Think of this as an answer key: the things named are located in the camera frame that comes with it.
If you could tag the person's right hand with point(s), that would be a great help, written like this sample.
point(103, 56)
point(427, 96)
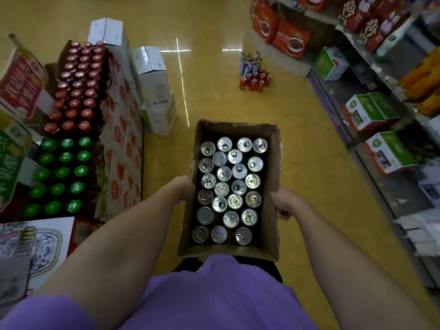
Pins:
point(287, 202)

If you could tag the person's left hand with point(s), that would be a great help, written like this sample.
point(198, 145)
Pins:
point(184, 187)

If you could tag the brown cardboard box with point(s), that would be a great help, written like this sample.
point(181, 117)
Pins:
point(271, 158)

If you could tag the cluster of cans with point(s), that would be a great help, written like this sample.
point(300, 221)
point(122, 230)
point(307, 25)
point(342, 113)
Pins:
point(254, 73)

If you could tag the person's right forearm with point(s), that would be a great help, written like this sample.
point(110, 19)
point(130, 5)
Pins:
point(343, 264)

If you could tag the person's left forearm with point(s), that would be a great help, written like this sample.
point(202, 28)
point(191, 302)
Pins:
point(113, 244)

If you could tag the white cardboard carton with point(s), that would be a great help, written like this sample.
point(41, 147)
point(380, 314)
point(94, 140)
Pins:
point(151, 72)
point(160, 116)
point(106, 30)

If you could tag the stack of apple print cartons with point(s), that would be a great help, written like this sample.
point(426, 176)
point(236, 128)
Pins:
point(120, 140)

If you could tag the red white-label carton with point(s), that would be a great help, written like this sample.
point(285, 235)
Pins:
point(86, 233)

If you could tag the small green-top box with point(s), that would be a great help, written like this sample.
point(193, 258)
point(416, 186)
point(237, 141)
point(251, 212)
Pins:
point(364, 113)
point(390, 152)
point(330, 63)
point(386, 104)

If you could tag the purple shirt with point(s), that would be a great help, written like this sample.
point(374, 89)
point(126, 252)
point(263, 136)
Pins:
point(220, 299)

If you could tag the group of green-capped bottles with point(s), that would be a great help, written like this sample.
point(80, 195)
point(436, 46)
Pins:
point(62, 175)

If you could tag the stack of white plastic packs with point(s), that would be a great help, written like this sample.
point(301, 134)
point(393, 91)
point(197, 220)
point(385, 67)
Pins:
point(422, 233)

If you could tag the group of red-capped bottles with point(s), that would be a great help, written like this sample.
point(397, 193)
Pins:
point(77, 85)

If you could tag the blue porcelain print carton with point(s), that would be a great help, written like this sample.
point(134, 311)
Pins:
point(37, 250)

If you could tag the red porridge print carton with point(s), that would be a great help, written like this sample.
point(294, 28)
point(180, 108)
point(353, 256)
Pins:
point(292, 39)
point(264, 22)

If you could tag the green promotional sign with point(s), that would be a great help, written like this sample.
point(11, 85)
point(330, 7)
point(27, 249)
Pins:
point(10, 158)

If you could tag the pack of orange bottles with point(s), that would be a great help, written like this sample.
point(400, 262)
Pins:
point(422, 79)

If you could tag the red cartoon face carton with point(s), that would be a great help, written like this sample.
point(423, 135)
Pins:
point(352, 13)
point(374, 32)
point(392, 10)

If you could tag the red promotional sign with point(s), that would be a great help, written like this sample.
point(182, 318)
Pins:
point(20, 82)

